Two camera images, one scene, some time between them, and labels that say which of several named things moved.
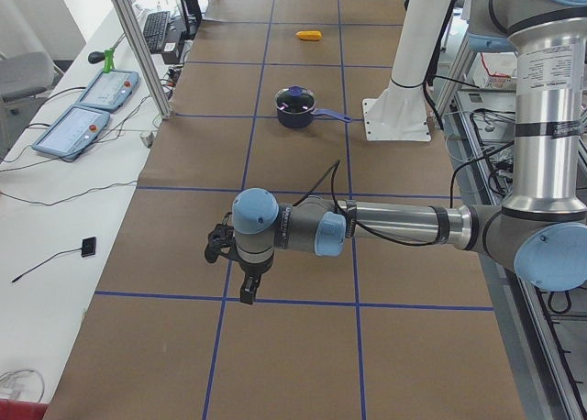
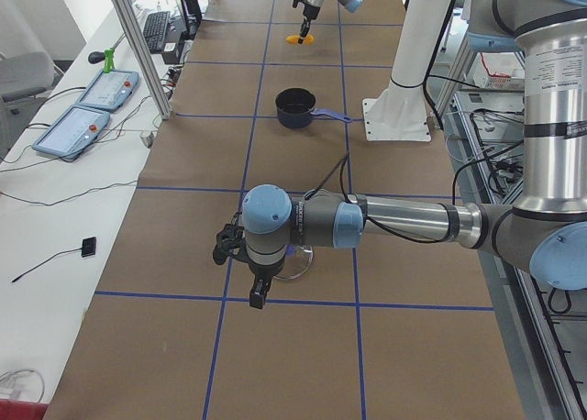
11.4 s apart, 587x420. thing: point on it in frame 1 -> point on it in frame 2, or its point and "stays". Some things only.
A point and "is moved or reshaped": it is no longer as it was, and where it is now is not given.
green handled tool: [106, 57] stays
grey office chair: [24, 76] stays
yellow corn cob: [310, 35] is moved or reshaped
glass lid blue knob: [294, 100] -> [297, 260]
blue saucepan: [295, 108] stays
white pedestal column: [399, 111] stays
